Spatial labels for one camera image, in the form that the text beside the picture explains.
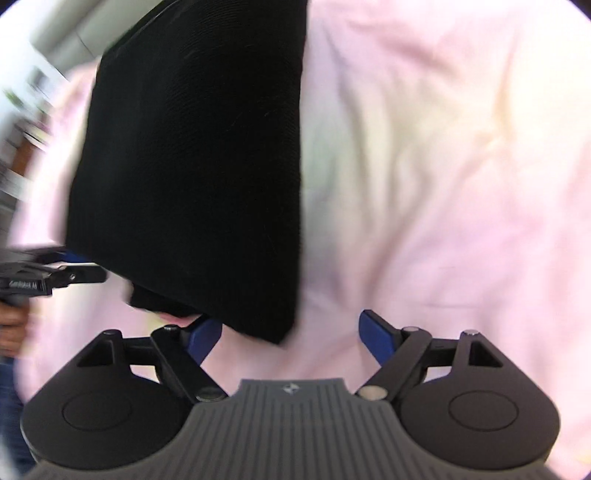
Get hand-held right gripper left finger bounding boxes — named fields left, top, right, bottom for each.
left=76, top=316, right=228, bottom=402

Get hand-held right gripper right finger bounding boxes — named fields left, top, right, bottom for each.
left=355, top=310, right=504, bottom=398

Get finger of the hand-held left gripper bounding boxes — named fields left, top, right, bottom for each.
left=25, top=247, right=90, bottom=267
left=46, top=264, right=108, bottom=288

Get black pants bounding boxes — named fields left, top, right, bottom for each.
left=65, top=0, right=309, bottom=346

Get person's left hand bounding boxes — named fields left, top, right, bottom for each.
left=0, top=300, right=29, bottom=358

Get cluttered shelf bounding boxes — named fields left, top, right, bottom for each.
left=0, top=44, right=70, bottom=213

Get person's blue jeans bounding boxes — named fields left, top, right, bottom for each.
left=0, top=357, right=26, bottom=467

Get pink bed sheet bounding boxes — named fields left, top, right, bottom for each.
left=9, top=0, right=591, bottom=476

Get grey bed headboard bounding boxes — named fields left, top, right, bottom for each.
left=32, top=0, right=158, bottom=63

